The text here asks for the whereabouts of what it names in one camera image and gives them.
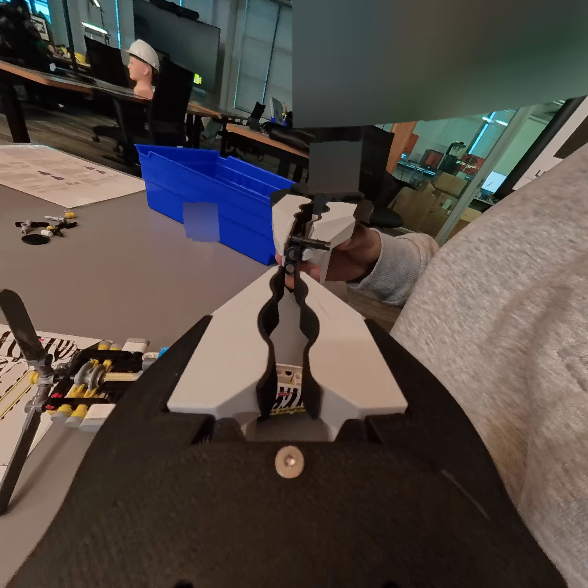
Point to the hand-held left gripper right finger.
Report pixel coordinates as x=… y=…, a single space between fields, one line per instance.
x=358 y=367

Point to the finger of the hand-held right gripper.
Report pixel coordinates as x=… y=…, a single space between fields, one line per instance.
x=282 y=220
x=337 y=225

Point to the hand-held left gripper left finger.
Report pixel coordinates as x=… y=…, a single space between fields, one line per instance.
x=220 y=363

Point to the black lego pin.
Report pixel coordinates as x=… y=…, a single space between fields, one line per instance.
x=314 y=243

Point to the black lego connector piece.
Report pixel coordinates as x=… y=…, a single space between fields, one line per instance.
x=291 y=264

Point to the small lego pieces with disc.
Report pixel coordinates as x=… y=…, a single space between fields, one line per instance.
x=34 y=239

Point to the person's right hand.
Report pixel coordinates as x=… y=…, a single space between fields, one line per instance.
x=365 y=252

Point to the blue plastic bin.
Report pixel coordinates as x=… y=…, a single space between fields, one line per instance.
x=239 y=206

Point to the black bag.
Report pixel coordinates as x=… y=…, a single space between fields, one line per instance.
x=289 y=135

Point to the wooden office desk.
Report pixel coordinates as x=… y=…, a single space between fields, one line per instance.
x=46 y=77
x=257 y=136

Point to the stack of cardboard boxes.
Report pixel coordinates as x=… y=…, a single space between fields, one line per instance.
x=441 y=202

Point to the zebra striped sticker sheet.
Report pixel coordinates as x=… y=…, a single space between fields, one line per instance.
x=78 y=343

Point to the black high-back office chair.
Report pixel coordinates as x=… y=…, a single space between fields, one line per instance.
x=170 y=105

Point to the large black computer monitor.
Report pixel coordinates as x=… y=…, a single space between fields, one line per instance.
x=183 y=41

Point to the mannequin head with hard hat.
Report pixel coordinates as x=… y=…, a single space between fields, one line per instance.
x=142 y=69

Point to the white printed paper sheet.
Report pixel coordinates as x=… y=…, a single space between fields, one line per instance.
x=69 y=179

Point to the small black computer monitor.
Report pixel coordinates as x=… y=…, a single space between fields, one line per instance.
x=105 y=64

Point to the wooden post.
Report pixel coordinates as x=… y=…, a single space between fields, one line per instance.
x=402 y=147

